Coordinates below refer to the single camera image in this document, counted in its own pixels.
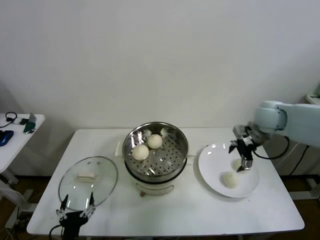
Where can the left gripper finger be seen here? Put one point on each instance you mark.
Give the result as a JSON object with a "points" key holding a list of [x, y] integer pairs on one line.
{"points": [[64, 203], [91, 201]]}

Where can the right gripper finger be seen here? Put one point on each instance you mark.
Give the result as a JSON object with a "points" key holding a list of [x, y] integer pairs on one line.
{"points": [[232, 147], [247, 163]]}

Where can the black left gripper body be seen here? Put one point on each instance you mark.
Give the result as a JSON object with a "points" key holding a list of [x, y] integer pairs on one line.
{"points": [[72, 221]]}

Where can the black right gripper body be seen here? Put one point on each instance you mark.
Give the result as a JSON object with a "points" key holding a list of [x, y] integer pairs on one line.
{"points": [[243, 148]]}

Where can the round glass pot lid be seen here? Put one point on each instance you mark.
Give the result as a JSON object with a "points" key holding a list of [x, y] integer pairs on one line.
{"points": [[86, 176]]}

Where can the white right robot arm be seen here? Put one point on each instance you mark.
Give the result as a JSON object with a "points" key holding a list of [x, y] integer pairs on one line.
{"points": [[300, 120]]}

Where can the stainless steel steamer basket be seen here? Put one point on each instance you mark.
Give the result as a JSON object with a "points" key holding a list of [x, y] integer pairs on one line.
{"points": [[165, 160]]}

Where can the large white plate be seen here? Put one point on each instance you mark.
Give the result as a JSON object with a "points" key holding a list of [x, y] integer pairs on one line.
{"points": [[212, 162]]}

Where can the white side table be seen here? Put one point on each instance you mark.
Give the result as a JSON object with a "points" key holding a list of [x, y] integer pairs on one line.
{"points": [[17, 140]]}

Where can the green tool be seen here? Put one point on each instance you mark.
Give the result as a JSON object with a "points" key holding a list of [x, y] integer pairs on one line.
{"points": [[30, 125]]}

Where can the white desk with green items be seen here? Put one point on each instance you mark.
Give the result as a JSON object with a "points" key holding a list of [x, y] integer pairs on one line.
{"points": [[312, 98]]}

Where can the blue object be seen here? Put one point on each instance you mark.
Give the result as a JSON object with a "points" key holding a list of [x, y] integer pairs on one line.
{"points": [[5, 137]]}

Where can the small black device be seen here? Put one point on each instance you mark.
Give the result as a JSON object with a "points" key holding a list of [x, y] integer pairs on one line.
{"points": [[23, 121]]}

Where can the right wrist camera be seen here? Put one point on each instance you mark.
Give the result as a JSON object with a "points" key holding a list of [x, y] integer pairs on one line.
{"points": [[240, 130]]}

